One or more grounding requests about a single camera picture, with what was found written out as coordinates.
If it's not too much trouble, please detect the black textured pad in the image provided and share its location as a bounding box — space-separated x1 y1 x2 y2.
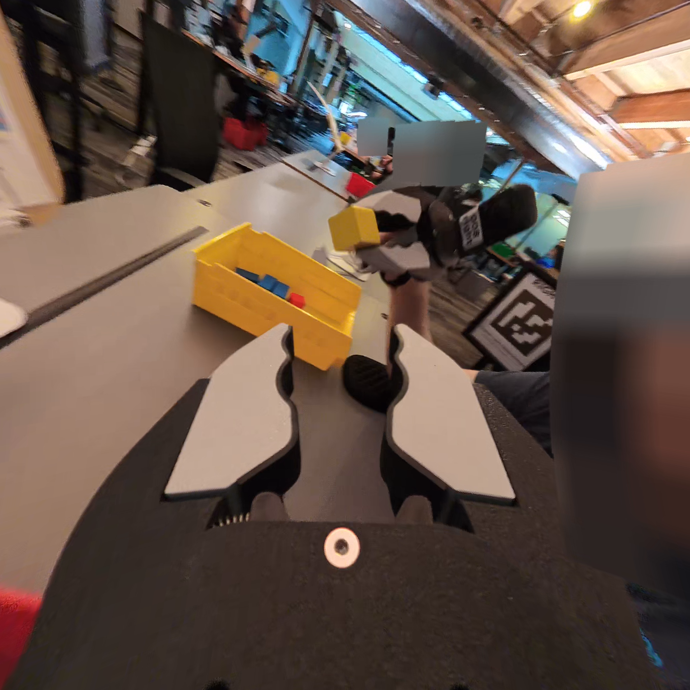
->
343 355 404 414

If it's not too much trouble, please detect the framed black white marker sign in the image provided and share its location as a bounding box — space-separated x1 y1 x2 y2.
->
463 270 556 373

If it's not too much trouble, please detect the white curved board stand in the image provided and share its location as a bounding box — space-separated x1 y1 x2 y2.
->
306 81 352 174

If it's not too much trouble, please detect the person's right forearm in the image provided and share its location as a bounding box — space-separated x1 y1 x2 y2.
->
386 276 434 378

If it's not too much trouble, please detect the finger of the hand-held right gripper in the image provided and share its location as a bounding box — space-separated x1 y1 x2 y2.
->
356 237 433 282
353 190 428 234

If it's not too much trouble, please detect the yellow plastic bin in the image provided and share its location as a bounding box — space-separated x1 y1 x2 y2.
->
192 222 362 372

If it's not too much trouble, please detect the yellow wooden cube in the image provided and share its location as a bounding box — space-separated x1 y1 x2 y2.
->
328 206 382 252

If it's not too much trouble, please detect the instruction sheet on stand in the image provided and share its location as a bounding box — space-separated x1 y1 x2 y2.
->
0 16 66 227

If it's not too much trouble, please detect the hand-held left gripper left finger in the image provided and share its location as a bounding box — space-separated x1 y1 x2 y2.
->
163 323 302 519

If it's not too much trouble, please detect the black tilted board stand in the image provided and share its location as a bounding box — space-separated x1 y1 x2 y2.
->
314 246 374 282

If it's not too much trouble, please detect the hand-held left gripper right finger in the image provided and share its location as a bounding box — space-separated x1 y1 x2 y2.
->
380 325 517 519

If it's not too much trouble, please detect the black office chair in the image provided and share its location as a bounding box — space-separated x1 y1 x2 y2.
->
138 11 220 190

